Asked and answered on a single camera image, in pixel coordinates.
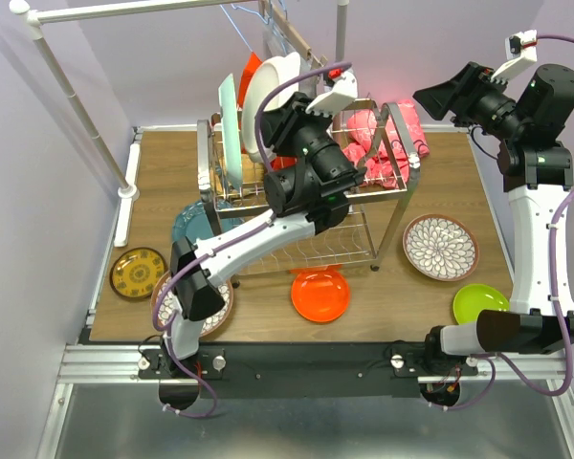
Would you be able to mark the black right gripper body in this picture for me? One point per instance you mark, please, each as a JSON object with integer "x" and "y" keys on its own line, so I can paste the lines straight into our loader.
{"x": 478, "y": 87}

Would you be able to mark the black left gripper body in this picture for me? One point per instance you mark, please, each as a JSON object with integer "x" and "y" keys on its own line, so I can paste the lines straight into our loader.
{"x": 296, "y": 126}

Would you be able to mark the mint rectangular plate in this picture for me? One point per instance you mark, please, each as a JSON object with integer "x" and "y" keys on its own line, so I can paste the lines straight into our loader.
{"x": 230, "y": 132}

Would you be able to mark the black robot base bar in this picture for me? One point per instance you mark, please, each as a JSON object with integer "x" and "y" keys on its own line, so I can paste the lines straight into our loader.
{"x": 297, "y": 370}

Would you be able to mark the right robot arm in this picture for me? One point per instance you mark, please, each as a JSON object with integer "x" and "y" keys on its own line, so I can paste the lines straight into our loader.
{"x": 538, "y": 176}

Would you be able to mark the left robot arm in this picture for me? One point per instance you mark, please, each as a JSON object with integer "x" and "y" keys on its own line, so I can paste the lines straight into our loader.
{"x": 304, "y": 200}

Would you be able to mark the woven bamboo plate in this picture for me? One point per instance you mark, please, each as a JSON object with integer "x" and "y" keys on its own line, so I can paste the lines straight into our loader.
{"x": 243, "y": 170}

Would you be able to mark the orange garment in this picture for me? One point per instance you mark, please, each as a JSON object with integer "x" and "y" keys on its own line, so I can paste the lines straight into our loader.
{"x": 269, "y": 74}

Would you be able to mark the teal scalloped plate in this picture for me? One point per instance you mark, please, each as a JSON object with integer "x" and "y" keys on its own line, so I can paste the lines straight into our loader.
{"x": 193, "y": 223}

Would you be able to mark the orange plastic plate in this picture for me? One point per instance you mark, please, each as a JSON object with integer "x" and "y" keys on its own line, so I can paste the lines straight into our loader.
{"x": 320, "y": 295}

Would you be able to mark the lime green plate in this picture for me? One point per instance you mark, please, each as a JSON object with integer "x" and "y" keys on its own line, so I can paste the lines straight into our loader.
{"x": 474, "y": 298}

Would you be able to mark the yellow patterned small plate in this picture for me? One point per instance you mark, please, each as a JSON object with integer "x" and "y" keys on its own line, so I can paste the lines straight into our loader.
{"x": 135, "y": 273}

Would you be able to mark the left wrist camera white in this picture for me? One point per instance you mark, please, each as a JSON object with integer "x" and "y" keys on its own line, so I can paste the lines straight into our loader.
{"x": 343, "y": 89}

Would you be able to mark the steel wire dish rack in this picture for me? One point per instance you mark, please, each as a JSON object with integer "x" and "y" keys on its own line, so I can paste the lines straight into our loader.
{"x": 347, "y": 222}

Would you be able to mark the blue wire hanger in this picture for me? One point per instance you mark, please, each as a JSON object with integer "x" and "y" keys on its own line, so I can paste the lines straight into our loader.
{"x": 249, "y": 24}

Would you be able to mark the white clothes rail frame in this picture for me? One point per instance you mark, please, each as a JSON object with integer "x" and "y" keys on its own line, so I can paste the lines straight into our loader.
{"x": 33, "y": 21}

